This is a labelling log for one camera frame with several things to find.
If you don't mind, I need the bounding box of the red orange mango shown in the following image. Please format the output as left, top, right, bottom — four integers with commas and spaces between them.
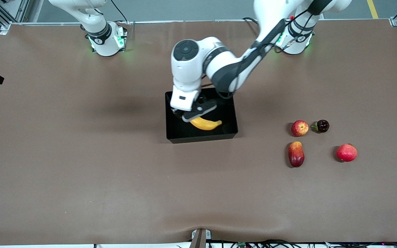
288, 141, 305, 168

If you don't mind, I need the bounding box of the yellow banana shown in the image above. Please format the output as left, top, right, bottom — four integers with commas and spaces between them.
189, 116, 223, 131

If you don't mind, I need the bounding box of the dark purple mangosteen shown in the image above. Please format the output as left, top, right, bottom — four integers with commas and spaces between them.
311, 120, 330, 133

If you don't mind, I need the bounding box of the black right base cable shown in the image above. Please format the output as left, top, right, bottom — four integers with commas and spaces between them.
110, 0, 129, 24

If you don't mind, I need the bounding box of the brown table mat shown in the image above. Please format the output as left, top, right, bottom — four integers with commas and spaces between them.
0, 19, 397, 246

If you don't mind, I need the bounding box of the metal front camera bracket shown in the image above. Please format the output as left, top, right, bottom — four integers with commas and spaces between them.
190, 229, 212, 248

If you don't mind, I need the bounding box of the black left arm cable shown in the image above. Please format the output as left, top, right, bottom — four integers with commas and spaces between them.
216, 7, 319, 100

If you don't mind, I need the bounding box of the red yellow apple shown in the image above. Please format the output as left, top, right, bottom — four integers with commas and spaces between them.
291, 120, 309, 137

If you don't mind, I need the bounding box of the black rectangular plastic box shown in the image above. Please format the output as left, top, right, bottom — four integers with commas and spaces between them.
165, 87, 238, 144

